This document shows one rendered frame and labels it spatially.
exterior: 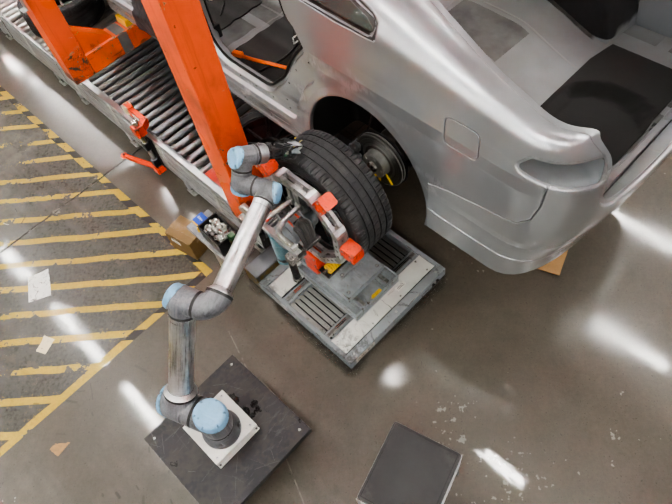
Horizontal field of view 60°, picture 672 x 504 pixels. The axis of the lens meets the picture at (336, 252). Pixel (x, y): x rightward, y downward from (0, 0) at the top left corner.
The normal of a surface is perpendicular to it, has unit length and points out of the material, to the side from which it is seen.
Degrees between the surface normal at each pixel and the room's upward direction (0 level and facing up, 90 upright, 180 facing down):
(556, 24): 22
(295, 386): 0
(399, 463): 0
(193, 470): 0
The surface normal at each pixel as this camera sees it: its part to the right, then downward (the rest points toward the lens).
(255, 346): -0.11, -0.54
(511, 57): 0.16, -0.30
